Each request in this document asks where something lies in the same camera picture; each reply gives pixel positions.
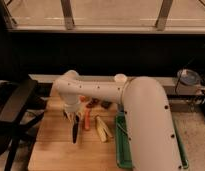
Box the orange carrot toy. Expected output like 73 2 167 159
84 108 91 131

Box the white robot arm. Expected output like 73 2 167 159
54 70 182 171

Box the orange round fruit toy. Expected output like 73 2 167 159
79 96 86 102

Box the red brown food toy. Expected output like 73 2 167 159
86 98 99 108

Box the wooden cutting board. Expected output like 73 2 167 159
28 88 127 171

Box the dark brown block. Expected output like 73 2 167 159
101 101 112 109

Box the white cup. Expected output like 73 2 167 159
114 74 127 83

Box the green plastic tray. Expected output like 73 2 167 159
115 113 189 170

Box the grey round device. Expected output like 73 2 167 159
177 69 201 86

